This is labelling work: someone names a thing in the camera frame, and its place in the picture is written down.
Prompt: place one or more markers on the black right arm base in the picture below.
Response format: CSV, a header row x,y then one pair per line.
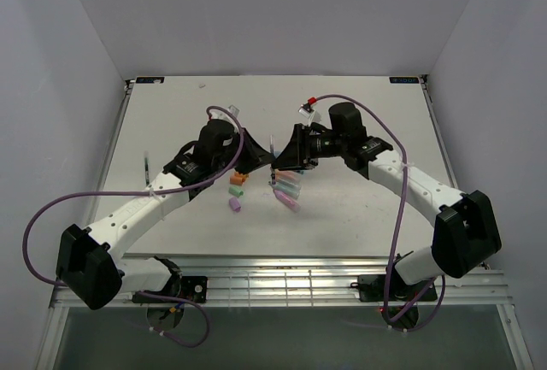
x,y
370,288

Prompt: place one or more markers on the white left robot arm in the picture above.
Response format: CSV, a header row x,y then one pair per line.
x,y
91,260

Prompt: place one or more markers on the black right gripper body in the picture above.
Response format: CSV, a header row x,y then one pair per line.
x,y
324,145

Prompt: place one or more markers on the orange pink highlighter pen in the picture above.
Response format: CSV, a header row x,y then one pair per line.
x,y
287,175

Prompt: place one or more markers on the purple pink highlighter cap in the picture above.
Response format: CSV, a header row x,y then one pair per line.
x,y
234,204

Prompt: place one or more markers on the blue label sticker right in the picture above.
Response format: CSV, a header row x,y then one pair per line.
x,y
404,80

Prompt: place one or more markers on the salmon orange marker cap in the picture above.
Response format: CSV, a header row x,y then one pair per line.
x,y
237,179

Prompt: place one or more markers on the purple thin gel pen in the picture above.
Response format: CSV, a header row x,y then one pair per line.
x,y
272,153

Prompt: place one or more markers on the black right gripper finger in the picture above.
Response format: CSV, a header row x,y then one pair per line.
x,y
305,166
294,152

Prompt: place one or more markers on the two thin pens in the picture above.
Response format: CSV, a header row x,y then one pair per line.
x,y
146,168

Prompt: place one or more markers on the blue label sticker left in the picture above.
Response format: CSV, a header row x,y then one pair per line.
x,y
149,80

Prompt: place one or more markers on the green highlighter cap piece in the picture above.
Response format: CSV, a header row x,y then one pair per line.
x,y
236,191

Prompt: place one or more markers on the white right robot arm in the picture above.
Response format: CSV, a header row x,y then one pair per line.
x,y
465,230

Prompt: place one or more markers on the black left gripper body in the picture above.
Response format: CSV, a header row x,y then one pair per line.
x,y
221,161

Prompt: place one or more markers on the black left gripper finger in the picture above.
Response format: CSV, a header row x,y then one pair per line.
x,y
252,151
246,167

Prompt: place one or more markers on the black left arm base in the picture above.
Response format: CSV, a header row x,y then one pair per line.
x,y
191,288

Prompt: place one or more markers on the orange capped marker pen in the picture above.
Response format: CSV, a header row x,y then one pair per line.
x,y
288,185

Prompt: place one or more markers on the blue label sticker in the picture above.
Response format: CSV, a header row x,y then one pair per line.
x,y
404,80
149,80

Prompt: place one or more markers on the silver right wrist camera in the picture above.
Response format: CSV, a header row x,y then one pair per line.
x,y
308,112

